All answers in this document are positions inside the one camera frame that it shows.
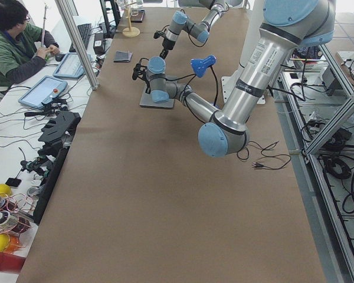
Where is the blue teach pendant far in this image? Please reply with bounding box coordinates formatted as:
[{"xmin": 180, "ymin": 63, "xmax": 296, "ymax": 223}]
[{"xmin": 53, "ymin": 52, "xmax": 84, "ymax": 80}]

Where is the aluminium frame post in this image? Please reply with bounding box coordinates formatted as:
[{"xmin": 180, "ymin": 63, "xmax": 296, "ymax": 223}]
[{"xmin": 55, "ymin": 0, "xmax": 99, "ymax": 91}]

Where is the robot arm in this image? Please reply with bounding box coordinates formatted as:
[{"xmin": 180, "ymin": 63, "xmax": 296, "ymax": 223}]
[
  {"xmin": 143, "ymin": 1, "xmax": 336, "ymax": 157},
  {"xmin": 153, "ymin": 0, "xmax": 243, "ymax": 59}
]

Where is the wooden cup stand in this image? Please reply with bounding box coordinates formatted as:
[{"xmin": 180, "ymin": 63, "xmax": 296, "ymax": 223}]
[{"xmin": 117, "ymin": 1, "xmax": 140, "ymax": 38}]

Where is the grey laptop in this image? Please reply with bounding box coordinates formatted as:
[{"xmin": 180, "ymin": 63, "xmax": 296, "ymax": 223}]
[{"xmin": 139, "ymin": 75, "xmax": 174, "ymax": 109}]

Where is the black rectangular tray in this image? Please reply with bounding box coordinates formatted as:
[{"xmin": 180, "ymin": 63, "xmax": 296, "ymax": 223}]
[{"xmin": 130, "ymin": 10, "xmax": 145, "ymax": 23}]

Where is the blue teach pendant near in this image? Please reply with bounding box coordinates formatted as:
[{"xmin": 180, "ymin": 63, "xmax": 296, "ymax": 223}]
[{"xmin": 18, "ymin": 75, "xmax": 67, "ymax": 108}]

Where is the blue teach pendant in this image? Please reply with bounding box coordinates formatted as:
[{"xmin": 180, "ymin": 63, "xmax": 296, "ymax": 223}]
[
  {"xmin": 18, "ymin": 75, "xmax": 67, "ymax": 108},
  {"xmin": 53, "ymin": 52, "xmax": 84, "ymax": 80}
]

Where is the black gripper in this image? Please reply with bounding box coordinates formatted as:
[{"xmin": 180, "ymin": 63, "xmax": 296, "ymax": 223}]
[{"xmin": 159, "ymin": 38, "xmax": 175, "ymax": 59}]

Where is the black lamp power cable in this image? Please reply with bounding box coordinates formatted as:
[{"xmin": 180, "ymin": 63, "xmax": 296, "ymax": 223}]
[{"xmin": 235, "ymin": 140, "xmax": 292, "ymax": 171}]

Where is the person in green jacket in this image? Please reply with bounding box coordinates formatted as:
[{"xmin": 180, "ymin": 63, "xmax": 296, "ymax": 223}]
[{"xmin": 0, "ymin": 1, "xmax": 60, "ymax": 87}]

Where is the black keyboard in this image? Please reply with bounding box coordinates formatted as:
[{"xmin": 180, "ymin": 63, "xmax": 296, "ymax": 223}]
[{"xmin": 77, "ymin": 24, "xmax": 91, "ymax": 50}]

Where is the folded grey cloth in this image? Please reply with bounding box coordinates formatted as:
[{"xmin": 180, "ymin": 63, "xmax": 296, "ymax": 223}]
[{"xmin": 113, "ymin": 51, "xmax": 133, "ymax": 62}]

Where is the blue desk lamp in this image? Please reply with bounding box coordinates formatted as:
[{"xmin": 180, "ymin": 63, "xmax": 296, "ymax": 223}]
[{"xmin": 191, "ymin": 55, "xmax": 219, "ymax": 107}]

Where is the black tool stand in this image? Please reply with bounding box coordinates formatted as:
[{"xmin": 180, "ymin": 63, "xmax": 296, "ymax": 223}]
[{"xmin": 33, "ymin": 111, "xmax": 81, "ymax": 225}]

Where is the yellow ball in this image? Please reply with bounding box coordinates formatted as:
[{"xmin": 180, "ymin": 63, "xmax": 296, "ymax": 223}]
[{"xmin": 0, "ymin": 183, "xmax": 12, "ymax": 197}]

